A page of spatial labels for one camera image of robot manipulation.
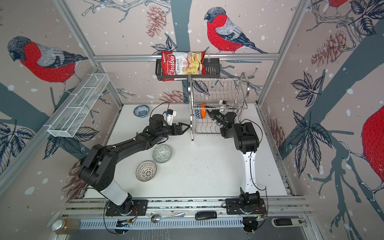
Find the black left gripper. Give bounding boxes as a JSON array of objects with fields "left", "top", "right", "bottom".
[{"left": 156, "top": 122, "right": 190, "bottom": 139}]

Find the orange plastic bowl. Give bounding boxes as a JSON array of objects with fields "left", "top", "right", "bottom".
[{"left": 200, "top": 103, "right": 206, "bottom": 119}]

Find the blue triangle pattern bowl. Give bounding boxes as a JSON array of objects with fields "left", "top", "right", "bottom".
[{"left": 157, "top": 137, "right": 169, "bottom": 144}]

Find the stainless steel dish rack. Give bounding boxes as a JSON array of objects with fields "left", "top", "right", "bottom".
[{"left": 188, "top": 73, "right": 250, "bottom": 140}]

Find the red patterned bowl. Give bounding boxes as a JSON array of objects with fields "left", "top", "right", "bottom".
[{"left": 195, "top": 109, "right": 202, "bottom": 119}]

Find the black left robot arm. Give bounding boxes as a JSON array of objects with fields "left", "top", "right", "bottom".
[{"left": 78, "top": 114, "right": 191, "bottom": 215}]

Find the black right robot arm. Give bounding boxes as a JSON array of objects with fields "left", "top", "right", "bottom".
[{"left": 207, "top": 110, "right": 268, "bottom": 216}]

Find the blue floral white bowl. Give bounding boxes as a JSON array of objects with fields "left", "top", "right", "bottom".
[{"left": 134, "top": 105, "right": 150, "bottom": 118}]

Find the brown white patterned bowl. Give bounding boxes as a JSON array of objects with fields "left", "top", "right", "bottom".
[{"left": 136, "top": 161, "right": 157, "bottom": 182}]

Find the red cassava chips bag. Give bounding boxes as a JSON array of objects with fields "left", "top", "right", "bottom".
[{"left": 161, "top": 51, "right": 206, "bottom": 81}]

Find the black remote device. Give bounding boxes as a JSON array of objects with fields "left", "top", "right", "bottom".
[{"left": 195, "top": 211, "right": 218, "bottom": 221}]

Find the metal spoon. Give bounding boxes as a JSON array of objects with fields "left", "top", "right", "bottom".
[{"left": 151, "top": 212, "right": 185, "bottom": 224}]

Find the glass jar with silver lid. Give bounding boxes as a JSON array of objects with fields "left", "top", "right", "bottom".
[{"left": 51, "top": 218, "right": 81, "bottom": 235}]

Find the black wire shelf basket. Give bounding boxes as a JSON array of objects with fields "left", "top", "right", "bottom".
[{"left": 155, "top": 58, "right": 221, "bottom": 82}]

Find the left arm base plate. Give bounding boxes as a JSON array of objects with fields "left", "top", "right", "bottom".
[{"left": 105, "top": 199, "right": 148, "bottom": 217}]

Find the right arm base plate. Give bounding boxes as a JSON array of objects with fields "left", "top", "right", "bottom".
[{"left": 225, "top": 199, "right": 267, "bottom": 215}]

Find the white wire mesh basket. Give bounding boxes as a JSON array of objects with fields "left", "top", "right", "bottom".
[{"left": 48, "top": 73, "right": 110, "bottom": 138}]

